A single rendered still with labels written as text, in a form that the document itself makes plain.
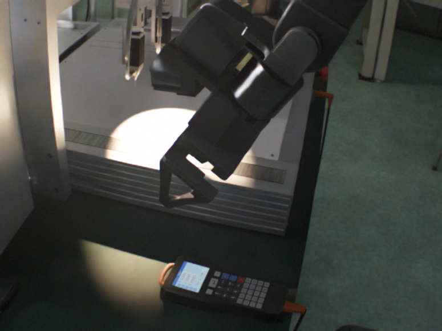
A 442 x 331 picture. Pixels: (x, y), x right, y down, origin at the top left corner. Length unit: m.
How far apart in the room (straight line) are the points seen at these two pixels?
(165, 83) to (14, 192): 0.46
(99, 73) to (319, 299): 1.11
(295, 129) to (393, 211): 1.34
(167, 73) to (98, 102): 0.59
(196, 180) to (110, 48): 0.90
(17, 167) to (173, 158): 0.45
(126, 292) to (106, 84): 0.54
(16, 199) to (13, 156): 0.09
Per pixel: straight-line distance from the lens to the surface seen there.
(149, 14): 1.43
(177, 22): 1.49
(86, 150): 0.95
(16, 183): 0.92
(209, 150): 0.52
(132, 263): 0.87
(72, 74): 1.25
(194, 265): 0.83
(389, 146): 2.77
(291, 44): 0.44
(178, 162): 0.52
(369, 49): 3.40
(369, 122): 2.94
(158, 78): 0.54
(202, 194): 0.52
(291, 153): 0.96
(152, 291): 0.82
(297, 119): 1.07
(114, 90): 1.15
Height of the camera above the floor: 1.39
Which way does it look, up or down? 35 degrees down
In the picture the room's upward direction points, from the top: 5 degrees clockwise
